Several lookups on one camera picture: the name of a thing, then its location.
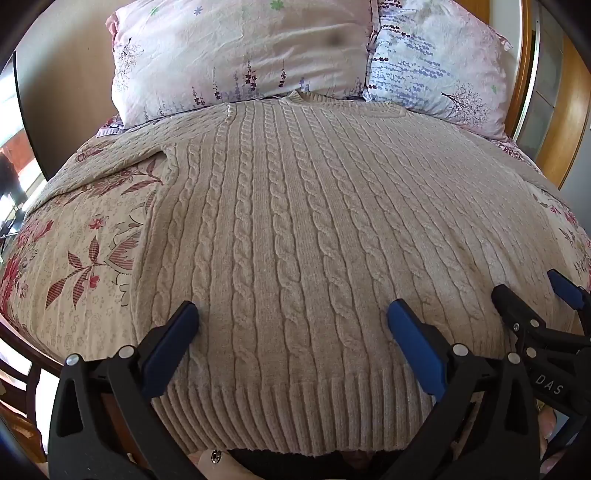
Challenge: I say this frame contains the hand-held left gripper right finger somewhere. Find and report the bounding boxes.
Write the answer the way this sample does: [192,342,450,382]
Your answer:
[383,298,542,480]

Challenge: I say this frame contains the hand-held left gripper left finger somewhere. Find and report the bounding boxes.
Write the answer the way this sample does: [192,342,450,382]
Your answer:
[48,300,208,480]

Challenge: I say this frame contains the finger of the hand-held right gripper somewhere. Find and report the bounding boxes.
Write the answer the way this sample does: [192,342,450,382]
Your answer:
[547,269,591,319]
[491,285,549,344]

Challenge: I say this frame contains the beige cable-knit sweater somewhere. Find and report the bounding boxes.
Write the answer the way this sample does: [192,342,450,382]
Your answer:
[28,90,573,459]

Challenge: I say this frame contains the person's right hand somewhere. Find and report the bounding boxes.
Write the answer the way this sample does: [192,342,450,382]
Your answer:
[538,407,563,440]

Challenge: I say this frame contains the white garment with snap button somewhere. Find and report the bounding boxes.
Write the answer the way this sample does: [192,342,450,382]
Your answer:
[187,450,252,480]

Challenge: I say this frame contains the floral bedspread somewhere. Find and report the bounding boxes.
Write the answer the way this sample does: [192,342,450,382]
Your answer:
[0,115,591,370]

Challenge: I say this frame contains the wooden headboard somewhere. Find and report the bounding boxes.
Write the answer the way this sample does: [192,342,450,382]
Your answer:
[503,0,591,185]

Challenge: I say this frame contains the lavender print pillow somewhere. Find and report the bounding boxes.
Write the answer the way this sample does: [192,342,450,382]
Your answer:
[362,0,514,140]

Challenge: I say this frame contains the pink floral pillow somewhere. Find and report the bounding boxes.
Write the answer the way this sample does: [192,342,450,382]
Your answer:
[105,0,377,129]

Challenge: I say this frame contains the dark wooden bed frame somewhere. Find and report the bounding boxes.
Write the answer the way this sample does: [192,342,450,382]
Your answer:
[0,318,51,467]

